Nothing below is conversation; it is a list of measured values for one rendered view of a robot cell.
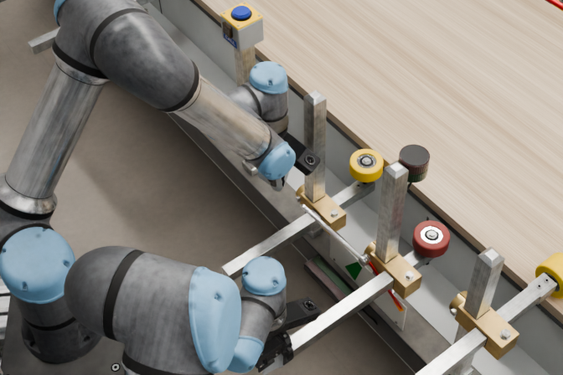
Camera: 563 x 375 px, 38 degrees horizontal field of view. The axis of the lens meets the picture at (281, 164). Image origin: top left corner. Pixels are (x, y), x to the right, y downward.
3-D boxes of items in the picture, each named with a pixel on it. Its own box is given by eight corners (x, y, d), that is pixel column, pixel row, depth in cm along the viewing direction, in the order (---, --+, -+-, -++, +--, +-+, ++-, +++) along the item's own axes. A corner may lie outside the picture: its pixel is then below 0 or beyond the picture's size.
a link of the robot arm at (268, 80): (238, 69, 162) (272, 52, 165) (241, 108, 170) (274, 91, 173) (260, 91, 158) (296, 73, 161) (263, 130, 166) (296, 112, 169)
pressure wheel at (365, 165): (380, 203, 197) (384, 172, 189) (347, 202, 198) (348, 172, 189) (380, 178, 203) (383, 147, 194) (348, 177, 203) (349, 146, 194)
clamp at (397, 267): (403, 300, 177) (405, 287, 173) (362, 259, 184) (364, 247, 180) (422, 286, 179) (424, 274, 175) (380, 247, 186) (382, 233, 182)
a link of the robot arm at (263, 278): (232, 285, 138) (250, 246, 143) (236, 318, 146) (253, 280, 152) (276, 298, 136) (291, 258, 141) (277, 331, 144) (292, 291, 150)
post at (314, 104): (312, 238, 204) (313, 103, 168) (304, 229, 206) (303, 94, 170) (323, 231, 205) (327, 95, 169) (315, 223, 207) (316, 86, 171)
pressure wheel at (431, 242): (426, 283, 182) (431, 254, 173) (401, 260, 186) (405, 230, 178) (451, 264, 185) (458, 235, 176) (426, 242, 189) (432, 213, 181)
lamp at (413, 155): (403, 237, 172) (413, 171, 155) (385, 220, 175) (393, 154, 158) (423, 223, 174) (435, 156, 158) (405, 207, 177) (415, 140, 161)
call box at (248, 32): (240, 55, 182) (237, 28, 176) (222, 39, 186) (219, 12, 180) (265, 43, 185) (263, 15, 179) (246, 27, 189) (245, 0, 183)
